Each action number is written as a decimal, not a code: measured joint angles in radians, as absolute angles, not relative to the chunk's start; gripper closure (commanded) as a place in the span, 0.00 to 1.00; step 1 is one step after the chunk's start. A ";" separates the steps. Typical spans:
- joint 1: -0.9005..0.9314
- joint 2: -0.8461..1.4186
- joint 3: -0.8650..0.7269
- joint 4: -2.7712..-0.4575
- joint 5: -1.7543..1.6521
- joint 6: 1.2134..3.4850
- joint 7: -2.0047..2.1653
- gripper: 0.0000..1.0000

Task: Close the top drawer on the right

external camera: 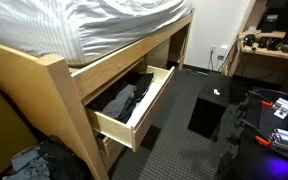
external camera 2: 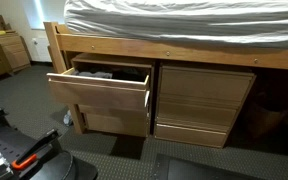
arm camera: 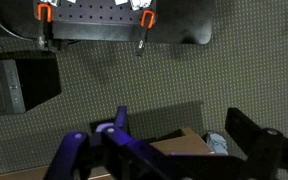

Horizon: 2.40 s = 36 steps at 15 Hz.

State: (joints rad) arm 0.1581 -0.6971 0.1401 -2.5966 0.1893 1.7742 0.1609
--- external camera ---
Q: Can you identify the middle wooden drawer under open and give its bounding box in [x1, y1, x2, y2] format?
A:
[96, 134, 124, 171]

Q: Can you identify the wooden drawer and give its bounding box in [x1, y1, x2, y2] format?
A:
[87, 66, 175, 152]

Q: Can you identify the black monitor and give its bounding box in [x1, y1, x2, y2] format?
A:
[257, 0, 288, 39]

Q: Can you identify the black orange clamp near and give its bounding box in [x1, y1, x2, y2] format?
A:
[242, 120, 272, 147]

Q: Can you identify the wall power outlet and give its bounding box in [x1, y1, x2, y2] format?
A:
[211, 45, 228, 60]

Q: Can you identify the white striped mattress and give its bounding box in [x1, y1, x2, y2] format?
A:
[0, 0, 192, 66]

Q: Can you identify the black orange clamp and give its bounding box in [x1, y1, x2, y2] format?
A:
[242, 120, 272, 147]
[248, 91, 273, 107]

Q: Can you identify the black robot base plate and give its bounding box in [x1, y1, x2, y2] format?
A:
[215, 89, 288, 180]

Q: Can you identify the wooden bed frame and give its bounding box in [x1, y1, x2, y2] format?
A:
[0, 14, 193, 180]

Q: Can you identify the grey clothing in drawer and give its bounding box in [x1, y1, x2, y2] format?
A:
[102, 84, 137, 123]

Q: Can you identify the wooden desk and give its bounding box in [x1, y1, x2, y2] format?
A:
[222, 30, 288, 77]

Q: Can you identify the black clothing in drawer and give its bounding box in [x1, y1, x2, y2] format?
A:
[118, 72, 154, 102]

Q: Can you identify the pile of clothes on floor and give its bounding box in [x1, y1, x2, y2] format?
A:
[2, 136, 92, 180]

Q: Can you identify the black orange clamp far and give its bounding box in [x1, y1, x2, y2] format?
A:
[248, 91, 273, 107]

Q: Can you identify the black box on floor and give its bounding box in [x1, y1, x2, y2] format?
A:
[188, 72, 231, 141]

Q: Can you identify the silver metal bracket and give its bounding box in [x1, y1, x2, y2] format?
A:
[272, 98, 288, 119]

